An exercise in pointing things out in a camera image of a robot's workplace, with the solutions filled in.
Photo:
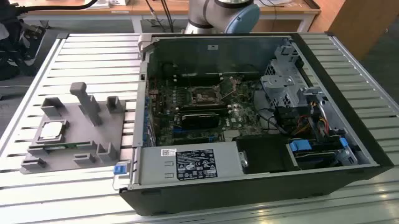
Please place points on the silver square CPU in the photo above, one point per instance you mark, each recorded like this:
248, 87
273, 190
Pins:
52, 129

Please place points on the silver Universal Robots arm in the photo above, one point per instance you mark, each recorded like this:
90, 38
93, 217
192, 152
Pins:
201, 16

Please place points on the black RAM slot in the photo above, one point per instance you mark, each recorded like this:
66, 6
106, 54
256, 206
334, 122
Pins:
201, 110
198, 80

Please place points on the CPU socket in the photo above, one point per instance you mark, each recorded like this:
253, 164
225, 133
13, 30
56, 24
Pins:
205, 95

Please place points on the grey plastic parts rack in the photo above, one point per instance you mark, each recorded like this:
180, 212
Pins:
77, 130

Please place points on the green RAM stick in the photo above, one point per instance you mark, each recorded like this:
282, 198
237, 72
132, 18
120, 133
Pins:
69, 146

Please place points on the wooden desk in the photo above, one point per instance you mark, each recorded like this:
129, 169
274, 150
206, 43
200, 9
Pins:
149, 7

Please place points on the blue case latch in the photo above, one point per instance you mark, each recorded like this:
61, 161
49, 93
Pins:
120, 170

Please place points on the silver power supply with label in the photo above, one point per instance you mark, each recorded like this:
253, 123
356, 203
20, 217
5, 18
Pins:
154, 163

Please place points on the thin metal locking lever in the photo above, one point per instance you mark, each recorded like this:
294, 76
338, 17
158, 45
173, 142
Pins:
225, 95

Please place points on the green motherboard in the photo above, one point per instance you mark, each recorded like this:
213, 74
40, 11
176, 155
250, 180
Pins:
240, 119

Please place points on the small silver heatsink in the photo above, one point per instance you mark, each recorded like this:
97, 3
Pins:
232, 135

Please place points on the silver metal drive cage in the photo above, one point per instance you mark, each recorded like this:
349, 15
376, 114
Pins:
280, 86

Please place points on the black open PC case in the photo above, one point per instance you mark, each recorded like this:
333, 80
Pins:
217, 196

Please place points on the black plastic shroud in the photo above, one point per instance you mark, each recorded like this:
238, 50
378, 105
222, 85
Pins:
264, 154

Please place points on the blue disk carrier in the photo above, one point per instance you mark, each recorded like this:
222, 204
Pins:
298, 145

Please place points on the wooden cabinet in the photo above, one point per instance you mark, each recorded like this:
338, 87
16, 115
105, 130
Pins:
364, 23

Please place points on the small blue clip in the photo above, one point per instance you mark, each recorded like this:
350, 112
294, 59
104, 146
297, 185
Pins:
342, 142

